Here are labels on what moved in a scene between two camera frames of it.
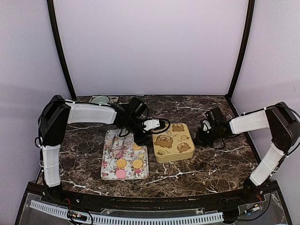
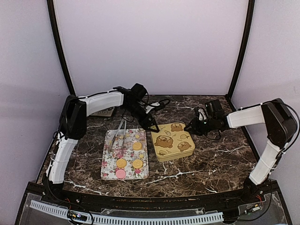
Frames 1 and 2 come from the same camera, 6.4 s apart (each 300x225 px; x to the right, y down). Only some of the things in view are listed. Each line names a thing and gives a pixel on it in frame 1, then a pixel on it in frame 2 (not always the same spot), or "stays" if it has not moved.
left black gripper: x=142 y=140 to x=145 y=123
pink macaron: x=120 y=174 stays
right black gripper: x=199 y=139 to x=195 y=129
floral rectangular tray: x=122 y=158 stays
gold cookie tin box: x=168 y=153 stays
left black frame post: x=51 y=10 stays
